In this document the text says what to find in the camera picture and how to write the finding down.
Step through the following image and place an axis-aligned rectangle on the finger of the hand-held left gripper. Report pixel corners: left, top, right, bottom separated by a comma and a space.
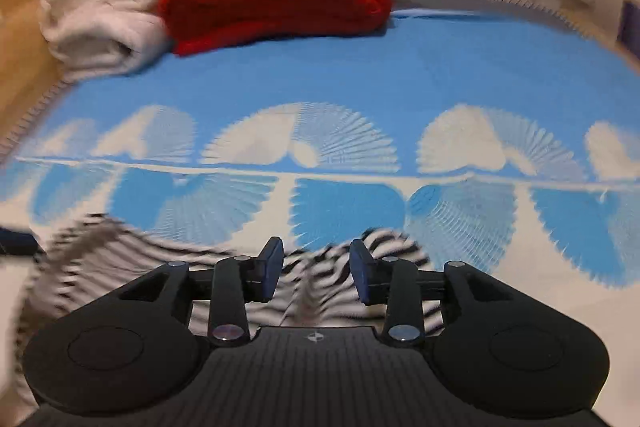
0, 229, 45, 256

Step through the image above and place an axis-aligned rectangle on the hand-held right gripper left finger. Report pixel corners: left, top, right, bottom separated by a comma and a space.
116, 236, 285, 349

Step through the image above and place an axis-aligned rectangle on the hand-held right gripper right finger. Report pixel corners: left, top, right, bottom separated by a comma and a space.
348, 238, 507, 350

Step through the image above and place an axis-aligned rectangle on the black white striped hoodie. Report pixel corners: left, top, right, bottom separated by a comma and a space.
12, 213, 446, 358

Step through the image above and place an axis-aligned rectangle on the blue fan-patterned bed sheet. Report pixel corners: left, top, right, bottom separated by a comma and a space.
0, 7, 640, 427

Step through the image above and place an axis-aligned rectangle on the folded white quilt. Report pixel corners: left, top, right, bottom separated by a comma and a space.
40, 0, 176, 80

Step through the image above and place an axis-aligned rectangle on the wooden bed frame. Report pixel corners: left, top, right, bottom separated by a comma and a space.
0, 0, 68, 148

